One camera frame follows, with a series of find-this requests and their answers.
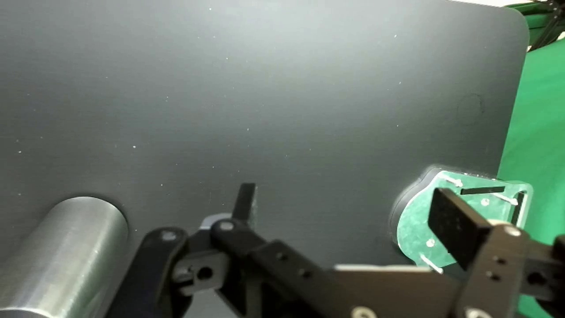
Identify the green curtain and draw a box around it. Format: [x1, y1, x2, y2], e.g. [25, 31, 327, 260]
[495, 0, 565, 318]

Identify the green metal mounting plate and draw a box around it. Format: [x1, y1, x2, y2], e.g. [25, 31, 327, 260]
[389, 165, 536, 276]

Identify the stainless steel flask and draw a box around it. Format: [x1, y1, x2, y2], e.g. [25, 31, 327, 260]
[0, 195, 131, 318]

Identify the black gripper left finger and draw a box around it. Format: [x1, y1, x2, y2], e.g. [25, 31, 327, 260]
[108, 182, 334, 318]

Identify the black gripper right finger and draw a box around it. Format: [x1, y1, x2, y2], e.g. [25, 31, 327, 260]
[428, 188, 565, 318]

